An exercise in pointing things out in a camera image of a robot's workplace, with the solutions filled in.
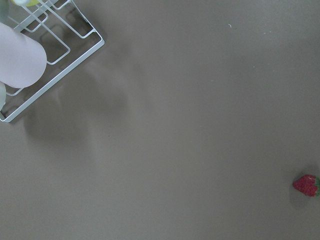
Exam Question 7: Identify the red strawberry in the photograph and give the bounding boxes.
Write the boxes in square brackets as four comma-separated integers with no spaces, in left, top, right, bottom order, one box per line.
[292,174,320,197]

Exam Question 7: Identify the pink cup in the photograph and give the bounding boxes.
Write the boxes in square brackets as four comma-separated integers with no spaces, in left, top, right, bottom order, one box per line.
[0,23,47,89]

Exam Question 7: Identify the mint cup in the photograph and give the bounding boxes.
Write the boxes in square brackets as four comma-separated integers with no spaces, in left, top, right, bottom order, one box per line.
[0,82,7,111]

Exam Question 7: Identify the yellow cup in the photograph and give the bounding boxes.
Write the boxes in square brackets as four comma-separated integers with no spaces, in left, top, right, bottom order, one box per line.
[25,0,39,7]

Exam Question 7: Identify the grey cup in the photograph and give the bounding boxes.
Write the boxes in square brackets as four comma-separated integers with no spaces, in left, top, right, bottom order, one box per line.
[0,0,9,23]

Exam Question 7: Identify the white wire cup rack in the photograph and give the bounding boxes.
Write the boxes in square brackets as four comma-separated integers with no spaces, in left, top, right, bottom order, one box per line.
[0,0,105,123]

